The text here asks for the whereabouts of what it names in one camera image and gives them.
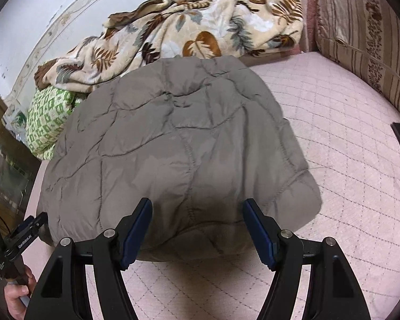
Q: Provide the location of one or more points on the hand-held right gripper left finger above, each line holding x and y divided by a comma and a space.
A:
138, 226

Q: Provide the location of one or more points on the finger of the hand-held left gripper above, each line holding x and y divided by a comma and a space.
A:
39, 221

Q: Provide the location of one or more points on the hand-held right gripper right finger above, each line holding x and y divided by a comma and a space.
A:
258, 230

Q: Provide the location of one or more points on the grey quilted jacket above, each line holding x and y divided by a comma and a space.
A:
186, 140

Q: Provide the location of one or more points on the person's left hand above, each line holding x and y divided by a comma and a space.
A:
18, 298

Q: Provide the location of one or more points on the wooden cabinet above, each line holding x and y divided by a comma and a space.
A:
6, 160

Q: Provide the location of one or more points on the pink quilted bed sheet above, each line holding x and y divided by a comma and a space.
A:
346, 173

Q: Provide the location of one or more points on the green patterned pillow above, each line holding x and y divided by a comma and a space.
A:
48, 116

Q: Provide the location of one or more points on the leaf print blanket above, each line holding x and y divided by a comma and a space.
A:
193, 30

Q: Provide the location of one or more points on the striped floral cushion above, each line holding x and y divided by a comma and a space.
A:
363, 36

